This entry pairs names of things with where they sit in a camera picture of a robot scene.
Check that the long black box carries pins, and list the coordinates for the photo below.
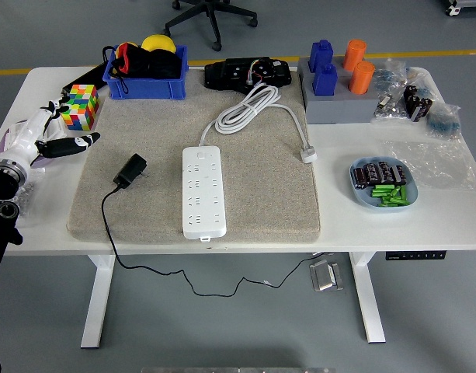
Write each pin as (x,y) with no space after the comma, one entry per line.
(86,77)

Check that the blue bottle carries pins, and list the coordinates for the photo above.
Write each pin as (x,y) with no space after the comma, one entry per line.
(325,81)
(321,54)

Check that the clear bag of blue parts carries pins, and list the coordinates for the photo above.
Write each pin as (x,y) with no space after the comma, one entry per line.
(443,122)
(422,79)
(391,75)

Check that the black cylinder battery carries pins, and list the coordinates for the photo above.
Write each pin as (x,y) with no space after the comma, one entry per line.
(371,173)
(385,172)
(359,178)
(398,175)

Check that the black office chair base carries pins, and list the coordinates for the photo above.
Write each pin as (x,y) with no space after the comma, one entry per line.
(212,17)

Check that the empty clear plastic bag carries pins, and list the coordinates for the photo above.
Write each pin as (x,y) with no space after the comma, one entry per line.
(435,165)

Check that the metal foot pedal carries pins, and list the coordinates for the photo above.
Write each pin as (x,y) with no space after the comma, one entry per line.
(324,276)

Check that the white cover plate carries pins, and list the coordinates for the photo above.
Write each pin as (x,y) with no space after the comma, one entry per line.
(61,130)

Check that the grey-brown mat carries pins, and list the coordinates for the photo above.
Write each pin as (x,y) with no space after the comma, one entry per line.
(261,186)

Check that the light blue tray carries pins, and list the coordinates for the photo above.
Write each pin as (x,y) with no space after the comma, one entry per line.
(360,196)

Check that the purple plate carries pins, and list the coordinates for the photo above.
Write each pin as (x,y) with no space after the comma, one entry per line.
(2,141)

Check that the aluminium frame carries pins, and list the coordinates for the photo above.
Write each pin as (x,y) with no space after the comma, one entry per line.
(464,5)

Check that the grey holder block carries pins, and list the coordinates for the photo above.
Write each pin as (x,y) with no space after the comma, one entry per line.
(338,109)

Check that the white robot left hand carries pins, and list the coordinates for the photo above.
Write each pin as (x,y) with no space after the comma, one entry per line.
(32,130)

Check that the black desk control panel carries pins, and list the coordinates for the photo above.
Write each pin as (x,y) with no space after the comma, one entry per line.
(414,255)

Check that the black capacitor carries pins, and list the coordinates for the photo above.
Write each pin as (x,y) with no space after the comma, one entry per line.
(417,109)
(426,107)
(409,97)

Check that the white table leg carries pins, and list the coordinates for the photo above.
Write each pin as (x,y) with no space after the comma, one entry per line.
(99,295)
(367,299)

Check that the blue plastic bin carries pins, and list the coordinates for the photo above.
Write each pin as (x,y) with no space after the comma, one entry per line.
(144,89)

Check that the clear bag of metal parts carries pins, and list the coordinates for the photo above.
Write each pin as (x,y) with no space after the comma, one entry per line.
(389,110)

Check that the yellow ball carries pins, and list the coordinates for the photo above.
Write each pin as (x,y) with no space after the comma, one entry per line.
(158,40)

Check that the orange cylinder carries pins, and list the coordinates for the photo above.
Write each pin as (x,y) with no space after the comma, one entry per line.
(361,79)
(354,54)

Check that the colourful puzzle cube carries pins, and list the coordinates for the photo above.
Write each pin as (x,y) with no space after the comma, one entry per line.
(82,107)

